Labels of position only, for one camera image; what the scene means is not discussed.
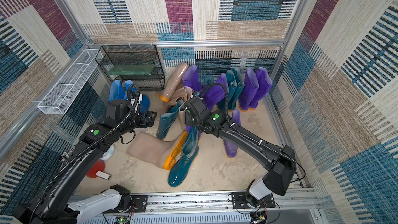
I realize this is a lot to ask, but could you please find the beige boot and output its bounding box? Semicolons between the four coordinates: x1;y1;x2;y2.
157;62;189;103
168;86;194;132
126;131;188;171

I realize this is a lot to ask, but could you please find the short purple boot front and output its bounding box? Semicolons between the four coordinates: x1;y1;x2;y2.
204;73;229;110

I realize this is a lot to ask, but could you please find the short purple boot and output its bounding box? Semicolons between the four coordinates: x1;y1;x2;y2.
204;73;229;110
201;84;210;95

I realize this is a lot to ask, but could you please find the beige boot front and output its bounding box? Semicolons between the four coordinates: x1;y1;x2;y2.
126;131;188;171

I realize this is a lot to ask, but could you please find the teal boot front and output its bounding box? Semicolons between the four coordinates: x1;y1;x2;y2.
168;127;200;188

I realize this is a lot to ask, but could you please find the tall purple boot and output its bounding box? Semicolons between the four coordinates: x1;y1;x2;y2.
239;68;259;112
249;67;273;110

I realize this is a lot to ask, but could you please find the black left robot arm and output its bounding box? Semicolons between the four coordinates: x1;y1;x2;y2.
12;100;157;224

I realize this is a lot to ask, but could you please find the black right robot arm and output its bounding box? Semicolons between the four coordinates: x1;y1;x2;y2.
184;97;297;200

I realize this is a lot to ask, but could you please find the blue rain boot upright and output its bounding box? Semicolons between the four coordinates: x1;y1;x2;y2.
108;79;125;102

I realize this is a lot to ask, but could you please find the purple boot at back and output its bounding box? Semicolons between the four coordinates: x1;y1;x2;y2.
182;65;202;91

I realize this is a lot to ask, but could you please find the purple boot middle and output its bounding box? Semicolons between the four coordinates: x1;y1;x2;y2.
223;110;241;158

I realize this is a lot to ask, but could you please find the green tray on shelf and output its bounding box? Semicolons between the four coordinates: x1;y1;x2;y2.
107;65;155;75

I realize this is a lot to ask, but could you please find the white small box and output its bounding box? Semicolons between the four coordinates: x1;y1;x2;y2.
96;171;111;180

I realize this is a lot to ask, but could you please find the black wire mesh shelf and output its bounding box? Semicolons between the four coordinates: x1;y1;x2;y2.
95;45;165;91

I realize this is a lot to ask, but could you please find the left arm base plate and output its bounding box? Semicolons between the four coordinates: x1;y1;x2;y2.
105;195;148;214

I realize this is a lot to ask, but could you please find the white wire mesh basket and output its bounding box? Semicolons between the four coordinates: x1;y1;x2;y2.
37;49;98;115

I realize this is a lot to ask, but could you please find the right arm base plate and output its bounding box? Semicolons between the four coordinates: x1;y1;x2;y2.
228;191;276;210

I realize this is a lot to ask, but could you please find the aluminium front rail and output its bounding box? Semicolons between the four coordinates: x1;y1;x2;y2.
68;188;327;224

